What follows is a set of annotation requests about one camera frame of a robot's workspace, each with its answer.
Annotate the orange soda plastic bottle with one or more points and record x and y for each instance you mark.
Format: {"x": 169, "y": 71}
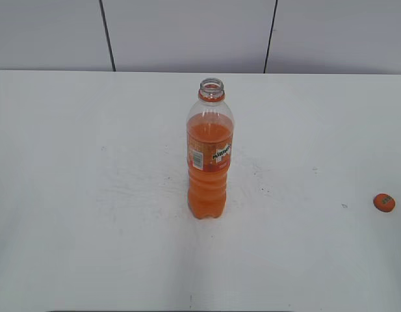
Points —
{"x": 210, "y": 127}

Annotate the orange bottle cap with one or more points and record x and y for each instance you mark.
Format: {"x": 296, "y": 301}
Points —
{"x": 384, "y": 202}

